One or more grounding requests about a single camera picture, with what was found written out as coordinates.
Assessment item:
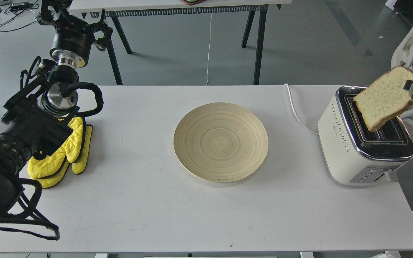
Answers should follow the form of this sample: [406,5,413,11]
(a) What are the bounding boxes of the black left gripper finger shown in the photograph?
[37,0,74,27]
[90,10,113,51]

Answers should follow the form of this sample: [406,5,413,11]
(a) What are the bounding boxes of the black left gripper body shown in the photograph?
[50,20,95,68]

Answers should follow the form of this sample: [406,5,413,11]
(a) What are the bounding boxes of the slice of bread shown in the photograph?
[353,66,413,132]

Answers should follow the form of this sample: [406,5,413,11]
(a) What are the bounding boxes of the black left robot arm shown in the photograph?
[0,0,113,240]

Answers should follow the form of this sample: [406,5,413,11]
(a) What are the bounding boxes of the cream white toaster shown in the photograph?
[317,86,413,186]

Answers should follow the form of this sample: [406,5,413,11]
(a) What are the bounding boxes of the brown object on back table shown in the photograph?
[182,0,205,5]

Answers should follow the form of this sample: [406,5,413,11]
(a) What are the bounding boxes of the yellow oven mitt upper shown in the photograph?
[27,116,86,179]

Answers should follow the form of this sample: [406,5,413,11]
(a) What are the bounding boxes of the yellow oven mitt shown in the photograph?
[31,124,93,189]
[27,116,86,179]

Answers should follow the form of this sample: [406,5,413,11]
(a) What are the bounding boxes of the yellow oven mitt lower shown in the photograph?
[31,124,93,189]

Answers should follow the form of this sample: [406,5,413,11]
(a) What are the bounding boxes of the round wooden plate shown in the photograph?
[173,102,269,182]

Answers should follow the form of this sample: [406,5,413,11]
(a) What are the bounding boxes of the background table black legs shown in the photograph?
[68,0,293,86]

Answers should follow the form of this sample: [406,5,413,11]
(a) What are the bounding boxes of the cables and adapters on floor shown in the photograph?
[0,0,40,38]

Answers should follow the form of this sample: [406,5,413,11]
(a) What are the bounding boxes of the white toaster power cable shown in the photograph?
[283,83,319,136]

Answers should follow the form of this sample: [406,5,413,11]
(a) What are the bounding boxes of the thin white hanging cable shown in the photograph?
[205,13,213,86]

